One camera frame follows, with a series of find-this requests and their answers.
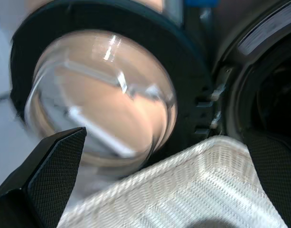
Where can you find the metal door hinge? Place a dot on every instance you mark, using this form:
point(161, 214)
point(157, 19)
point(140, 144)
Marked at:
point(217, 91)

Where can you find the round glass washer door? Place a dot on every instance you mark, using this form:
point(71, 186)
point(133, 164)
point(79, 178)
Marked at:
point(100, 95)

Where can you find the pale woven basket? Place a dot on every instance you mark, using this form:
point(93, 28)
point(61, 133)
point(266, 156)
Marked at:
point(183, 185)

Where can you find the white warning label sticker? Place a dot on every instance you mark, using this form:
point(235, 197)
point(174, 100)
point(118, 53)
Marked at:
point(266, 31)

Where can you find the grey washing machine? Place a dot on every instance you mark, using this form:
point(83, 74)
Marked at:
point(226, 23)

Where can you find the blue white washer sticker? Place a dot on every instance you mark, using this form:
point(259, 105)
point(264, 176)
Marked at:
point(199, 2)

